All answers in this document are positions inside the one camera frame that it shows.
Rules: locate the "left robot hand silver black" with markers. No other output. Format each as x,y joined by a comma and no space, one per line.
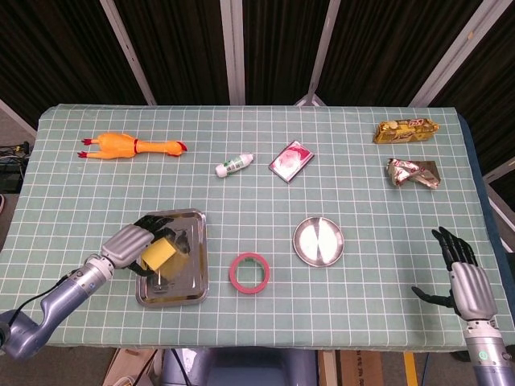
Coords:
126,243

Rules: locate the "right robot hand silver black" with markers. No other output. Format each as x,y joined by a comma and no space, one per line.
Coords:
475,293

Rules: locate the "yellow cube block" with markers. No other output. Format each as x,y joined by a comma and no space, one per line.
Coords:
159,254

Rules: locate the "red tape roll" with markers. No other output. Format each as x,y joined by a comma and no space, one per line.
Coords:
234,277

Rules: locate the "rectangular steel tray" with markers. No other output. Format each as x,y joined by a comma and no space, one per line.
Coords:
189,285

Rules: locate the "orange rubber chicken toy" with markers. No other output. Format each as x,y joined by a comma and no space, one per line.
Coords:
116,146

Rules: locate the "brown cardboard box with print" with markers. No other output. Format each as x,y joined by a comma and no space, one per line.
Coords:
370,370

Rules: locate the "white green small bottle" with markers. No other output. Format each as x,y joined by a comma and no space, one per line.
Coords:
233,165

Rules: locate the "crumpled silver red wrapper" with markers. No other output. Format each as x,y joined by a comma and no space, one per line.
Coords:
410,173

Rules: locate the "green checked tablecloth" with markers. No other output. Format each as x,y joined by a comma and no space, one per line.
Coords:
257,321

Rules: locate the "round steel plate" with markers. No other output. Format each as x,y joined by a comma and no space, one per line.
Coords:
318,241

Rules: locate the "light wooden plank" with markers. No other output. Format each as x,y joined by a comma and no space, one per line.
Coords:
326,370

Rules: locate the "blue-grey robot torso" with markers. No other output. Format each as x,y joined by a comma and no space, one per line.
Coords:
249,370

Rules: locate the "yellow snack packet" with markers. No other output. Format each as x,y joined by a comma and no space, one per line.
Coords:
404,131

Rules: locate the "red stamp pad case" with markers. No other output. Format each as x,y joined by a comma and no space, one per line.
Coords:
290,161

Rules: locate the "dark brown curtain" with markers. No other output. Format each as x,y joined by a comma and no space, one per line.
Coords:
181,48

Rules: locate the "white metal frame post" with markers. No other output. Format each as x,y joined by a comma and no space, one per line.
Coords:
458,52
128,52
324,40
233,52

